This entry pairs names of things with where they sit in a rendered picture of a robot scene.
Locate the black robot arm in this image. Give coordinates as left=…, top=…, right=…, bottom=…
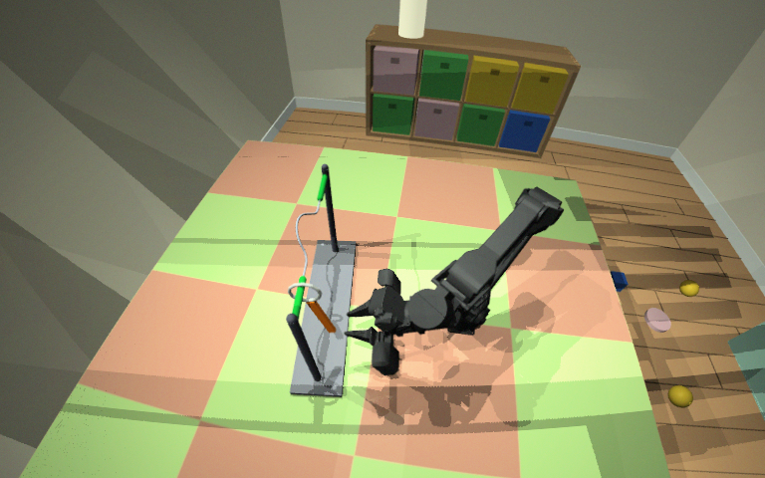
left=369, top=186, right=564, bottom=336

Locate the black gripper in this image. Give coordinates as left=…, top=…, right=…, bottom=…
left=345, top=269, right=427, bottom=375

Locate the orange bar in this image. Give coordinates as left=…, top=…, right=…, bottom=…
left=288, top=282, right=337, bottom=333

